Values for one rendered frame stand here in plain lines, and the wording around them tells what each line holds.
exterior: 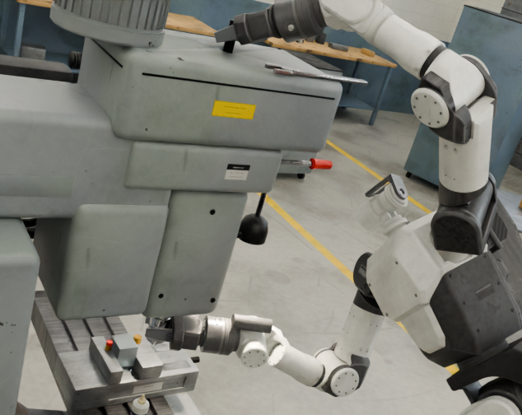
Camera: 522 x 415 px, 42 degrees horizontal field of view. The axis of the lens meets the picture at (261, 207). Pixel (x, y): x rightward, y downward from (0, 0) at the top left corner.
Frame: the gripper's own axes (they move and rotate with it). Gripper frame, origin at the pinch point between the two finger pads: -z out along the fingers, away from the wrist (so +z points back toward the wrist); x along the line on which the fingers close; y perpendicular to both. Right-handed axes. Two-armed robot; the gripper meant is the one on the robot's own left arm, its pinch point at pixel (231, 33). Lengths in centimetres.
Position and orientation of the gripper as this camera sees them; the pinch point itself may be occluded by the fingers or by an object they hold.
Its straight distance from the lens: 139.8
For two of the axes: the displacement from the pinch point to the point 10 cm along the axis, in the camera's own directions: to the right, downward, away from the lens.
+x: 3.4, -2.8, 9.0
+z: 9.1, -1.4, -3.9
